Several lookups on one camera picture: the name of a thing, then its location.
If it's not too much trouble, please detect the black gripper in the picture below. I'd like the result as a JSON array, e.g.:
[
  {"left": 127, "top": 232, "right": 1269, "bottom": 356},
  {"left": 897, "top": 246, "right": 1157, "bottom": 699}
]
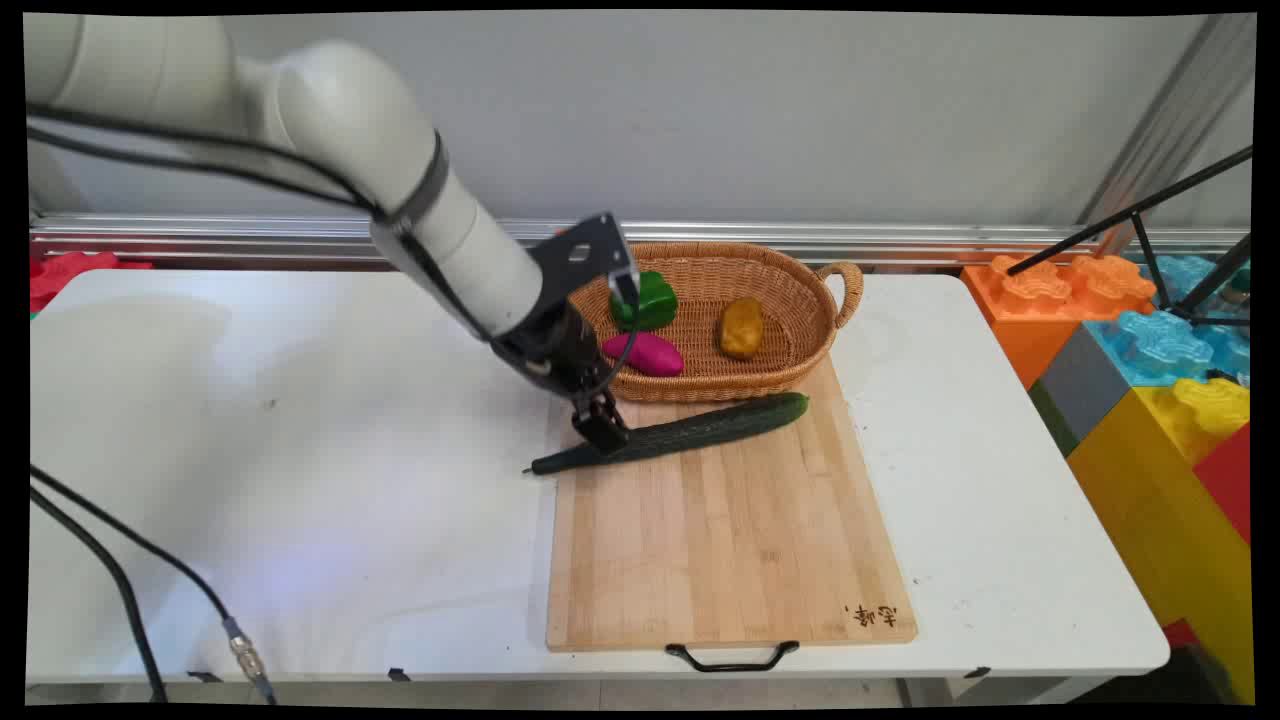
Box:
[{"left": 490, "top": 298, "right": 632, "bottom": 454}]

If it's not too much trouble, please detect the long dark green cucumber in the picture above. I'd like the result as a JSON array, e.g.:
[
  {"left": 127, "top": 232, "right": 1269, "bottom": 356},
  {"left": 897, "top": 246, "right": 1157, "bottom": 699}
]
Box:
[{"left": 521, "top": 392, "right": 811, "bottom": 477}]

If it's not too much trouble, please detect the purple sweet potato toy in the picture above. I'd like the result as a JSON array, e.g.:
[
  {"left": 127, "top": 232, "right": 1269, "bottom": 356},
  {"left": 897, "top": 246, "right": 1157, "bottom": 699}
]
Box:
[{"left": 601, "top": 332, "right": 686, "bottom": 379}]

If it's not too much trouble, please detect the green bell pepper toy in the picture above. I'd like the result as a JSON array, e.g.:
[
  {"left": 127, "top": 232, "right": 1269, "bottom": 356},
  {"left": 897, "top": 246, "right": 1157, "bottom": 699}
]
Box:
[{"left": 609, "top": 270, "right": 679, "bottom": 332}]

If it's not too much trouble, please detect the bamboo cutting board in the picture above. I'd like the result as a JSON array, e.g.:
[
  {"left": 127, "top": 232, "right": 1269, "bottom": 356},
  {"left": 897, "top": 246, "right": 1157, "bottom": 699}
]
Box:
[{"left": 545, "top": 352, "right": 919, "bottom": 653}]

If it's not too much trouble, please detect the yellow-brown potato toy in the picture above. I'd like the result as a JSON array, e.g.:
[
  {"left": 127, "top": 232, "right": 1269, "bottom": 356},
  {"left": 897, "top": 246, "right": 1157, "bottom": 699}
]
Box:
[{"left": 719, "top": 297, "right": 766, "bottom": 361}]

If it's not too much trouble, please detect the woven wicker basket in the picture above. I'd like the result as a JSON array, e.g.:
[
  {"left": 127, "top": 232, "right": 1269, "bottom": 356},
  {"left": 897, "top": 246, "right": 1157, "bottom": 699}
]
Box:
[{"left": 570, "top": 241, "right": 865, "bottom": 405}]

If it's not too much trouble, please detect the orange giant building block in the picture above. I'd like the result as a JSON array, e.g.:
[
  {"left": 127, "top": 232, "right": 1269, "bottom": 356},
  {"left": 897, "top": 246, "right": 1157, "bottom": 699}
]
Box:
[{"left": 961, "top": 253, "right": 1160, "bottom": 391}]

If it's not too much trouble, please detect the grey giant building block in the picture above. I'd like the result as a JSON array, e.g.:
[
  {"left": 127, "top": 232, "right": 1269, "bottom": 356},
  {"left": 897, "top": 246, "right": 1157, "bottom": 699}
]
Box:
[{"left": 1029, "top": 322, "right": 1133, "bottom": 458}]

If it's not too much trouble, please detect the red flat building block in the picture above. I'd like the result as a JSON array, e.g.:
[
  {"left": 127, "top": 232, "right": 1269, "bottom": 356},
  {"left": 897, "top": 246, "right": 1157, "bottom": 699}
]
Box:
[{"left": 29, "top": 251, "right": 154, "bottom": 314}]

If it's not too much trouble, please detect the yellow giant building block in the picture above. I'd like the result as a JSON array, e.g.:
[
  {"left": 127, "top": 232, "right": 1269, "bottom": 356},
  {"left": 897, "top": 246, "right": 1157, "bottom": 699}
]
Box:
[{"left": 1066, "top": 377, "right": 1255, "bottom": 704}]

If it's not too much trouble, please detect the blue giant building block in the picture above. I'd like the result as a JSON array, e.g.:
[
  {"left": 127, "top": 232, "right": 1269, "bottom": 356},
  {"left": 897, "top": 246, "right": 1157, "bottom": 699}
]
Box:
[{"left": 1084, "top": 254, "right": 1253, "bottom": 389}]

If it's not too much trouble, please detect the black tripod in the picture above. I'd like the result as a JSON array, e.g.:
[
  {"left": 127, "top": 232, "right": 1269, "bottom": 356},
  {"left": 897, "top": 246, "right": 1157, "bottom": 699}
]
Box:
[{"left": 1006, "top": 146, "right": 1255, "bottom": 329}]

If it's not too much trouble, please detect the red giant building block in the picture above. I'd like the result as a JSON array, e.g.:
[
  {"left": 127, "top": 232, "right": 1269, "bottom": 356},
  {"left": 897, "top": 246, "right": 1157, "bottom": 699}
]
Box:
[{"left": 1192, "top": 424, "right": 1253, "bottom": 547}]

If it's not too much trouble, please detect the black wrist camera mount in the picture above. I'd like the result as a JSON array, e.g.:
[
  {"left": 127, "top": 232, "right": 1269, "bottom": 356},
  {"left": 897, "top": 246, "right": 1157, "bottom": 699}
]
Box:
[{"left": 527, "top": 211, "right": 642, "bottom": 309}]

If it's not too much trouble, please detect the black cutting board handle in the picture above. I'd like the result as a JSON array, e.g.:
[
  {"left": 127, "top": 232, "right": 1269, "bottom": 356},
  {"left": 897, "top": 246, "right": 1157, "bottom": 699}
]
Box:
[{"left": 664, "top": 640, "right": 802, "bottom": 674}]

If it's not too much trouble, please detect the aluminium rail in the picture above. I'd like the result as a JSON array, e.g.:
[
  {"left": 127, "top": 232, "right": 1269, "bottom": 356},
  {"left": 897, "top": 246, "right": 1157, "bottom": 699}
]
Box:
[{"left": 30, "top": 212, "right": 1253, "bottom": 271}]

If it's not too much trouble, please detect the black cable with metal connector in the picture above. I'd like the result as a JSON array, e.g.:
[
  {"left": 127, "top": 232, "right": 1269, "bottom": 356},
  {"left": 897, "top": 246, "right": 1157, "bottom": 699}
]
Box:
[{"left": 28, "top": 464, "right": 278, "bottom": 704}]

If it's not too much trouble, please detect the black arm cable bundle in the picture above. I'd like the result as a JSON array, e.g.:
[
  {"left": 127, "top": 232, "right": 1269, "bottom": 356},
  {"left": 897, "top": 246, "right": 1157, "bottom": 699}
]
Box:
[{"left": 25, "top": 103, "right": 641, "bottom": 393}]

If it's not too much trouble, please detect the plain black cable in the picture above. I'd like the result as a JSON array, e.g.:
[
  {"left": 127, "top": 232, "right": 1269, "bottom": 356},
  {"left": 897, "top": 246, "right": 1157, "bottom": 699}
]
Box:
[{"left": 28, "top": 487, "right": 169, "bottom": 704}]

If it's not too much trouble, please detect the diagonal aluminium post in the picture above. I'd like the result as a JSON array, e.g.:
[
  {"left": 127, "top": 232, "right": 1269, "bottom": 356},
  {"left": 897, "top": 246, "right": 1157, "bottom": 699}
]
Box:
[{"left": 1076, "top": 14, "right": 1257, "bottom": 253}]

